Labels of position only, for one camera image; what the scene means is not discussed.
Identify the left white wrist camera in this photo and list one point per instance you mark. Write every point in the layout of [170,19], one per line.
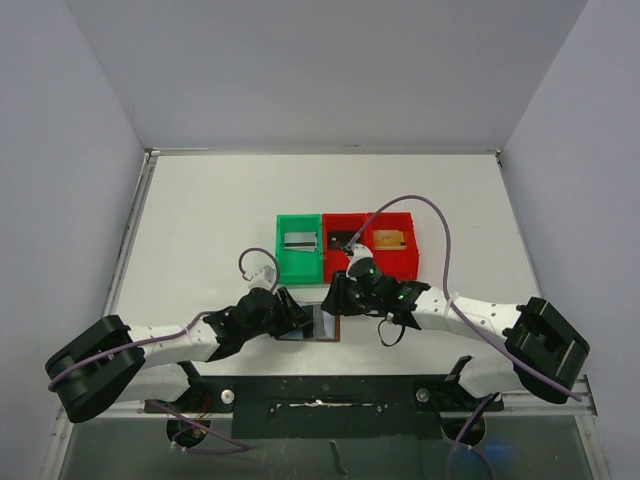
[264,278]

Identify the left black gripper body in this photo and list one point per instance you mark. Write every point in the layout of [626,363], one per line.
[279,320]

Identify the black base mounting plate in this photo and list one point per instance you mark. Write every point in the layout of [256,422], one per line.
[329,407]

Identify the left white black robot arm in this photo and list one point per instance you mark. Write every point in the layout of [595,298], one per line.
[112,361]

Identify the green plastic bin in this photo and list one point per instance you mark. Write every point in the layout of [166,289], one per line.
[299,268]

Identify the black credit card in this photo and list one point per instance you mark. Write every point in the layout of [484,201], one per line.
[339,239]

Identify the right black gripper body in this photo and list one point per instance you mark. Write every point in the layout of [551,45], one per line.
[341,298]

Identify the brown leather card holder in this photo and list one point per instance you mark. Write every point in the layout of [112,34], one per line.
[304,333]

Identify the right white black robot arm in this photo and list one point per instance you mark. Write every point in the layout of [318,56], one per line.
[538,349]

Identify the gold credit card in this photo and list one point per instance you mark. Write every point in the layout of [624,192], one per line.
[389,240]

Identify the dark card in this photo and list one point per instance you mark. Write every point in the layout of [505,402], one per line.
[324,325]

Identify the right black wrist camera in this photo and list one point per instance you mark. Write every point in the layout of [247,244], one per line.
[362,267]

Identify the red plastic bin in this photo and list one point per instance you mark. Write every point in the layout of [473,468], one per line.
[401,264]
[335,260]

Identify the silver credit card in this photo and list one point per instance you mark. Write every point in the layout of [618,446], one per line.
[304,241]

